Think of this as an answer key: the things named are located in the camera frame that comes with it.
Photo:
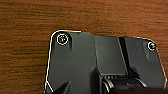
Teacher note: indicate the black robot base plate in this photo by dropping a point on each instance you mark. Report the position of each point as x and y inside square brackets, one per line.
[86, 60]

